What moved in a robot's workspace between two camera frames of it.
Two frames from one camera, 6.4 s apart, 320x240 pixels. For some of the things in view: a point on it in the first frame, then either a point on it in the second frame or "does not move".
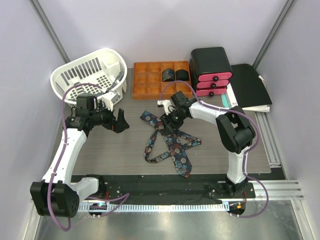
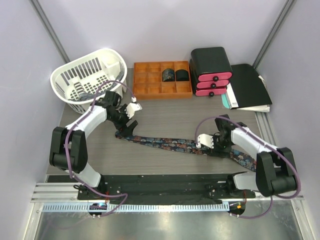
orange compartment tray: [157, 80] does not move
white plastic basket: [101, 74] does not move
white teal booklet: [230, 101] does not move
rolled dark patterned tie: [168, 75] does not move
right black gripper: [169, 129] to [216, 152]
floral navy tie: [177, 141] to [188, 146]
